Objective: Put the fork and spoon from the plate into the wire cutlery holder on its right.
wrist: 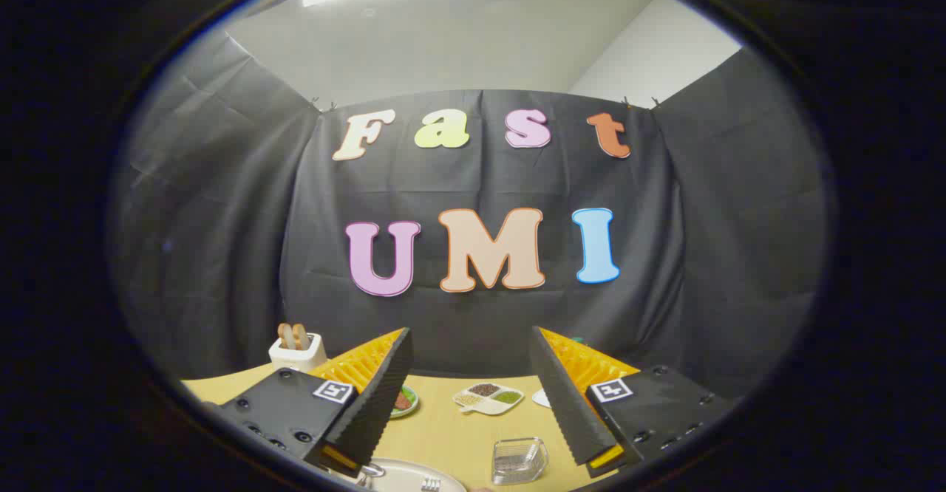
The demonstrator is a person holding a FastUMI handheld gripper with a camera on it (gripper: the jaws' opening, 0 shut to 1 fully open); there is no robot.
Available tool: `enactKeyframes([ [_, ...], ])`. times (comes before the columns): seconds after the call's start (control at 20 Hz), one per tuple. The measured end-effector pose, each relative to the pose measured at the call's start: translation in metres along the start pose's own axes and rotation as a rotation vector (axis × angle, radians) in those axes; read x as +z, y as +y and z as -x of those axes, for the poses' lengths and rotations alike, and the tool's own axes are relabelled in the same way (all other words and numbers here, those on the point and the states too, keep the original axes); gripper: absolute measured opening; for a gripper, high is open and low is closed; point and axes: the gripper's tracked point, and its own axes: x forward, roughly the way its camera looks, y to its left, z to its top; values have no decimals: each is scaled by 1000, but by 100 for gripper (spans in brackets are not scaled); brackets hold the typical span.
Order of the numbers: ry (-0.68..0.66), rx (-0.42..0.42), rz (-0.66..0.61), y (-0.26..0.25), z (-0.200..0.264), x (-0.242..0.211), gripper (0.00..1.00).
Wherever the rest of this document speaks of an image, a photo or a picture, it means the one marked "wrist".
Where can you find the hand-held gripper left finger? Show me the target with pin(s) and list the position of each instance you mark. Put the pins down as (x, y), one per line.
(377, 396)

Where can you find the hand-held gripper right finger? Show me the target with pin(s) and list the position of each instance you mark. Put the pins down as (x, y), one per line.
(562, 396)

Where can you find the white square coaster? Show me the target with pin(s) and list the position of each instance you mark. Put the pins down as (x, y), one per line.
(541, 399)

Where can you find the brown meat slice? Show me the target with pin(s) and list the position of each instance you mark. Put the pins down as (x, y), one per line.
(402, 401)

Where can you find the pale green food plate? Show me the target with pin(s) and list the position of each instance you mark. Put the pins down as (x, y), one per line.
(411, 407)

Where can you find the white divided bean dish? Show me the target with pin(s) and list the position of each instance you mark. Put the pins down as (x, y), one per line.
(488, 397)

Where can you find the large white plate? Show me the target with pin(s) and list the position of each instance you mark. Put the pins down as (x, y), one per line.
(403, 475)

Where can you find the white toaster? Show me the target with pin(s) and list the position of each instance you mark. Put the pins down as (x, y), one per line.
(299, 355)

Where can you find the toast slice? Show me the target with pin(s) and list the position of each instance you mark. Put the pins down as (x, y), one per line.
(285, 337)
(301, 336)

